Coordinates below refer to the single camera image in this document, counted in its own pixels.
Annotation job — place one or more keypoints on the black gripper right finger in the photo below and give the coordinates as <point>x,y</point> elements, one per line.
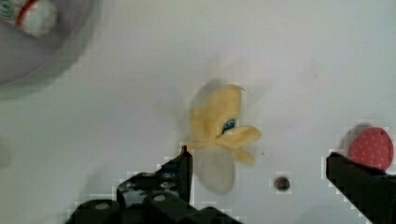
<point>371,190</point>

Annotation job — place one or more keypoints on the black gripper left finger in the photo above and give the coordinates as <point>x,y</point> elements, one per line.
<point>174,177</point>

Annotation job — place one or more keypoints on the yellow plush banana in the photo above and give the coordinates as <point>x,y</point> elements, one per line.
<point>216,142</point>

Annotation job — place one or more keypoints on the red plush strawberry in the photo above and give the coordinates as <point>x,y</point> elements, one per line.
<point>373,148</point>

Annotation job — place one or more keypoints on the grey round plate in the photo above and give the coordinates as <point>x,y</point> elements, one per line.
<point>30,63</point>

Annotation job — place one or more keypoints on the red ketchup bottle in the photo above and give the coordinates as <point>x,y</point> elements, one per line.
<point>35,17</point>

